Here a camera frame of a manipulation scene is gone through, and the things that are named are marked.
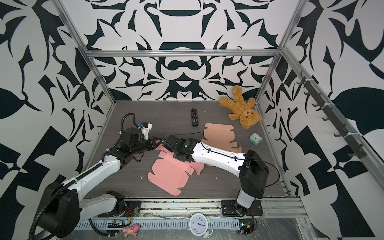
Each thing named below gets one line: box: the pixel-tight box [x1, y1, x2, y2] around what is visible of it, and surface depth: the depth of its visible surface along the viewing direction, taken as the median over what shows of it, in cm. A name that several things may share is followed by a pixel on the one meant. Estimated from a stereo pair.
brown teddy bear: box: [219, 85, 263, 129], surface depth 109 cm
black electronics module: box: [238, 217, 258, 235], surface depth 73 cm
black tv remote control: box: [190, 107, 199, 127], surface depth 110 cm
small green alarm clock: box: [248, 132, 263, 146], surface depth 100 cm
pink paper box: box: [147, 143, 205, 196], surface depth 86 cm
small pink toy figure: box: [124, 224, 140, 237], surface depth 69 cm
